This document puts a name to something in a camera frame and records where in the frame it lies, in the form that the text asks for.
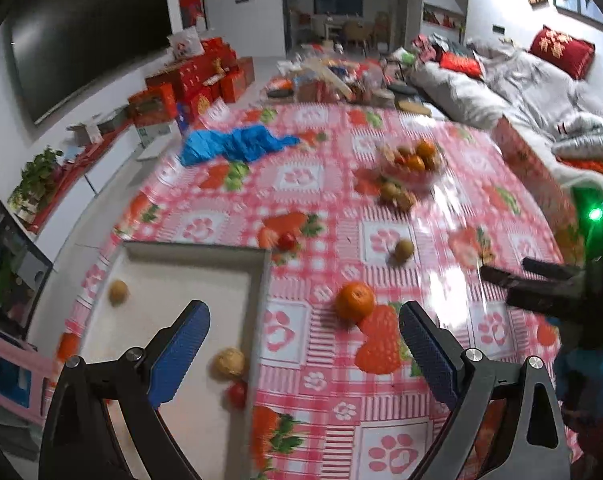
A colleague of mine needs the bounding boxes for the brown kiwi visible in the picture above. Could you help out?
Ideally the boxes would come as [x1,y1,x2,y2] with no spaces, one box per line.
[108,280,130,307]

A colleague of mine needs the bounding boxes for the red cherry tomato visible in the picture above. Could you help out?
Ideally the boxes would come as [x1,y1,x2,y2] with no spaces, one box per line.
[226,380,247,410]
[276,232,298,252]

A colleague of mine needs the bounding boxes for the wrinkled walnut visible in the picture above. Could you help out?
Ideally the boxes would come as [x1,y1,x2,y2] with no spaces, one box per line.
[213,347,247,378]

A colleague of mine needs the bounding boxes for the brown kiwi mid table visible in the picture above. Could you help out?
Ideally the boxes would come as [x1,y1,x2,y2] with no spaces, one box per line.
[394,238,415,264]

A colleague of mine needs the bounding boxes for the orange mandarin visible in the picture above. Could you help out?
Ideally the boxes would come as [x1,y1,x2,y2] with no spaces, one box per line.
[334,282,376,324]

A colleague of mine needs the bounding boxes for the pink plastic stool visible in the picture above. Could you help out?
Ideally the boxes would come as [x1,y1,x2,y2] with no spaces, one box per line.
[0,330,54,427]

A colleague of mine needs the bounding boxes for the white rectangular tray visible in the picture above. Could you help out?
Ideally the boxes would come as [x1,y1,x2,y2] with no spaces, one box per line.
[80,240,270,479]

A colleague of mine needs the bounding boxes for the grey white bedding sofa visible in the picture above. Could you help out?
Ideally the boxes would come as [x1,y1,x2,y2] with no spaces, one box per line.
[410,39,603,190]

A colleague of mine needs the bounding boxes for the walnut beside bowl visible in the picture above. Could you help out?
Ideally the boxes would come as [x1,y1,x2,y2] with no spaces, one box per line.
[394,190,417,212]

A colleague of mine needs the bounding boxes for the white tv cabinet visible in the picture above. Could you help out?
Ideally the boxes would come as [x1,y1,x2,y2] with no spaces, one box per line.
[28,120,180,262]

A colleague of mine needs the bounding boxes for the orange in bowl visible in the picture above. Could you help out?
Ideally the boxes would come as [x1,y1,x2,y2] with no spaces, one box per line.
[414,139,438,159]

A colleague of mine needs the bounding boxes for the kiwi beside bowl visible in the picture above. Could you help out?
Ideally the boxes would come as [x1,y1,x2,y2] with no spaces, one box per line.
[379,181,401,203]

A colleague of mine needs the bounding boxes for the glass fruit bowl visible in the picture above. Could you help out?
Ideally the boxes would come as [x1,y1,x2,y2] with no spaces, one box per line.
[376,139,448,193]

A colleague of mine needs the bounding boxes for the pink strawberry tablecloth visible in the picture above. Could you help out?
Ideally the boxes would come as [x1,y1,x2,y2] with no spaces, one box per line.
[58,104,582,479]

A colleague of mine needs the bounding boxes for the red embroidered cushion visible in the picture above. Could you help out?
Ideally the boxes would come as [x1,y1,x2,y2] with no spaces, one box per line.
[529,26,595,80]

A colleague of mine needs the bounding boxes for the green potted plant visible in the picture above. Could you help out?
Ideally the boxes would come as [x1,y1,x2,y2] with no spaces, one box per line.
[8,146,64,214]

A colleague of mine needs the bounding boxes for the red cherry tomato on table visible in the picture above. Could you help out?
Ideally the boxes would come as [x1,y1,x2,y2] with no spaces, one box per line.
[276,232,298,252]

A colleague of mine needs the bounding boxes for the blue plastic gloves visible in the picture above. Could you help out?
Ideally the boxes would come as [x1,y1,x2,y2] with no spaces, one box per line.
[180,125,301,167]

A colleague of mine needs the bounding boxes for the red gift boxes stack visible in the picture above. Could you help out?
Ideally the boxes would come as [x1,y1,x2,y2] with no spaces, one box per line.
[128,37,254,127]

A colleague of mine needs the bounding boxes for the black television screen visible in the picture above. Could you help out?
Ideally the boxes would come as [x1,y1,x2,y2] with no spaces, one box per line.
[7,0,172,124]

